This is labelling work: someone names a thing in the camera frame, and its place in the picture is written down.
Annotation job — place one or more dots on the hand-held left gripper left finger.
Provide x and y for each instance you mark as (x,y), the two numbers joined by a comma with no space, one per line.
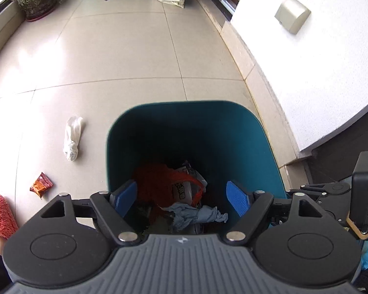
(125,194)

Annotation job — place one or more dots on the red mesh net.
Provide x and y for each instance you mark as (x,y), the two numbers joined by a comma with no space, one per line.
(150,180)

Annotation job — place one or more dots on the white printed packet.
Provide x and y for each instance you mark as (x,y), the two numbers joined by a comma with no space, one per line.
(182,190)

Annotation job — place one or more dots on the grey-blue cloth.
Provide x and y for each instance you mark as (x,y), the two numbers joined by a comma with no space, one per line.
(190,216)

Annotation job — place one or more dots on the orange snack wrapper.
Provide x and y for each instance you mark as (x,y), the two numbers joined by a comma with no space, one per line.
(41,185)

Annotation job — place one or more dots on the beige wall box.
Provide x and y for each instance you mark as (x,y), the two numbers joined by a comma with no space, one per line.
(293,15)

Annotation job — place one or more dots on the red fuzzy slipper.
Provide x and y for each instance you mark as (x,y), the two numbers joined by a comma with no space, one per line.
(0,217)

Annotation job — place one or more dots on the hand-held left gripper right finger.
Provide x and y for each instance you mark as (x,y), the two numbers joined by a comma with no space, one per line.
(237,197)

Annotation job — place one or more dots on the teal plastic waste bin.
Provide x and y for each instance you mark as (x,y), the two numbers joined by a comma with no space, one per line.
(202,119)

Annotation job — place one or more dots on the white crumpled tissue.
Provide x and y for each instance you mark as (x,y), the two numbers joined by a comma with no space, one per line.
(72,141)

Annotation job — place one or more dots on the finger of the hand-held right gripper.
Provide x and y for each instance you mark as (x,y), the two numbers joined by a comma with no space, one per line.
(312,188)

